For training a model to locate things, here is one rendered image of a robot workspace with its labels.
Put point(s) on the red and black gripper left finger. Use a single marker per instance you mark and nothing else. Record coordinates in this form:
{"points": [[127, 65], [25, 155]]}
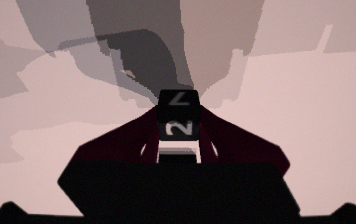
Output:
{"points": [[125, 142]]}

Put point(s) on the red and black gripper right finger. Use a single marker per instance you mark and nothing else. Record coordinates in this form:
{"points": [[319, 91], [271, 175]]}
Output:
{"points": [[235, 144]]}

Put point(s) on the black cube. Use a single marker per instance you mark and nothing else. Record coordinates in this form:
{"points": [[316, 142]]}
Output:
{"points": [[178, 115]]}

